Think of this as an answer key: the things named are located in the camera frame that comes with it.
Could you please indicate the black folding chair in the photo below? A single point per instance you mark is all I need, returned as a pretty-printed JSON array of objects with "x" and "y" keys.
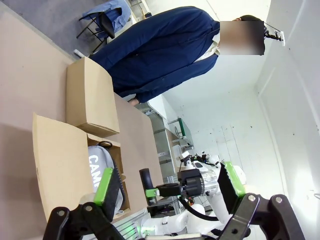
[{"x": 105, "y": 22}]

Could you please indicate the blue jacket on chair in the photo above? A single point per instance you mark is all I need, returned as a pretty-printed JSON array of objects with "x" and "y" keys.
[{"x": 117, "y": 15}]

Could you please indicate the person in navy blue jacket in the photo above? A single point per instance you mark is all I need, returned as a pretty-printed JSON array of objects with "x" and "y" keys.
[{"x": 162, "y": 55}]

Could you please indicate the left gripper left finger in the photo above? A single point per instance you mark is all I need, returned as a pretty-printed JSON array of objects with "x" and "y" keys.
[{"x": 110, "y": 192}]

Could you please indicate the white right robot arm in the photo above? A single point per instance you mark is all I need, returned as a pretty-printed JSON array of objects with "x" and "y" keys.
[{"x": 175, "y": 221}]

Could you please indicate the grey Campus pencil case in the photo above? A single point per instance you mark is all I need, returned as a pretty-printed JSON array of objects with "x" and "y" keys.
[{"x": 102, "y": 162}]

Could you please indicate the green metal frame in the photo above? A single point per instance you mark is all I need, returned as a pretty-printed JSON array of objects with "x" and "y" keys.
[{"x": 183, "y": 130}]

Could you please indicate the cardboard box holding navy case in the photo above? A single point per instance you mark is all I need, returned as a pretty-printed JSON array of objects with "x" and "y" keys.
[{"x": 87, "y": 95}]

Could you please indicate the person's right hand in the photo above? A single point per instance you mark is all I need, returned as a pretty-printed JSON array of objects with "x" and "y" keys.
[{"x": 134, "y": 101}]

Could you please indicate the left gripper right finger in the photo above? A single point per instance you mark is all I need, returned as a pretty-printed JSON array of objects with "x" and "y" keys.
[{"x": 230, "y": 190}]

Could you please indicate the person's right forearm blue sleeve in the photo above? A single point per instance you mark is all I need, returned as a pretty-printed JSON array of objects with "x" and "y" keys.
[{"x": 150, "y": 90}]

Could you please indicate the cardboard box with folded lid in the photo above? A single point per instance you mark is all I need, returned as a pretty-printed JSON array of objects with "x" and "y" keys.
[{"x": 60, "y": 162}]

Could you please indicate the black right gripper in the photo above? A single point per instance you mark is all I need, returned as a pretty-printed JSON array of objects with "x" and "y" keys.
[{"x": 191, "y": 183}]

